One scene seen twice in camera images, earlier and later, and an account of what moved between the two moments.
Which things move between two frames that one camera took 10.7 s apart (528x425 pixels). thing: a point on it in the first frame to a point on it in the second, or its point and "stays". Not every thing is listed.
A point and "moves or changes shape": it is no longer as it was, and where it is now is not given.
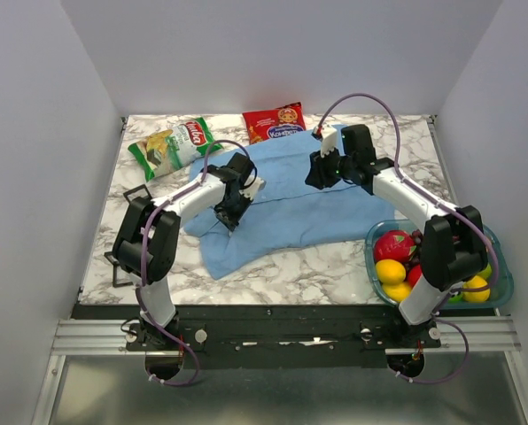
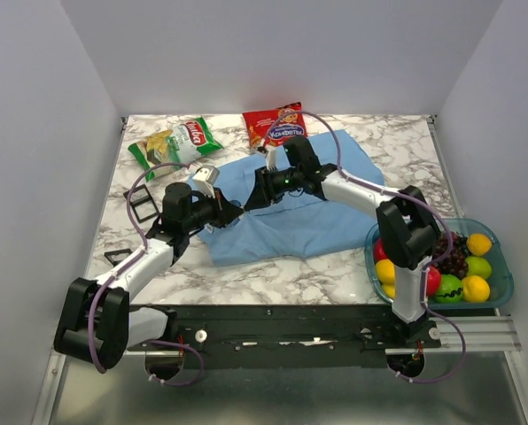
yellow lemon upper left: (390, 271) stays
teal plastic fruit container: (500, 291) stays
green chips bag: (166, 150) stays
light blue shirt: (289, 209) moves or changes shape
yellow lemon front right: (476, 296) stays
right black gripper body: (330, 168) to (278, 181)
